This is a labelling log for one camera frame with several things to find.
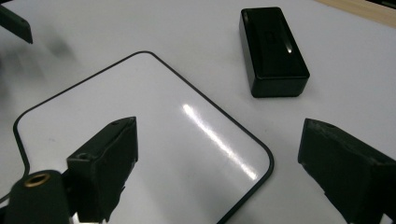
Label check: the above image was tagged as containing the wooden table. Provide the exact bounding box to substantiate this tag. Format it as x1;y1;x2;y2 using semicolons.
314;0;396;29

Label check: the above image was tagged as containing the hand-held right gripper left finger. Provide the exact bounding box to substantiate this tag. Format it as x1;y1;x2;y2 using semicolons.
65;116;139;224

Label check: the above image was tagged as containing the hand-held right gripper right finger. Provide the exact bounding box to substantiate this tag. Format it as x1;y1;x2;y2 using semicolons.
297;118;396;224

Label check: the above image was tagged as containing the black whiteboard eraser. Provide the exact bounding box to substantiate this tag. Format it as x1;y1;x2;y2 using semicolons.
238;7;311;99

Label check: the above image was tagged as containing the large white board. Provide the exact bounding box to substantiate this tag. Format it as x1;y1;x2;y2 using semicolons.
0;0;396;224

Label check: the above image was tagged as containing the small whiteboard with handle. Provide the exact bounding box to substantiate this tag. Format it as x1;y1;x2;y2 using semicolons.
12;50;275;224

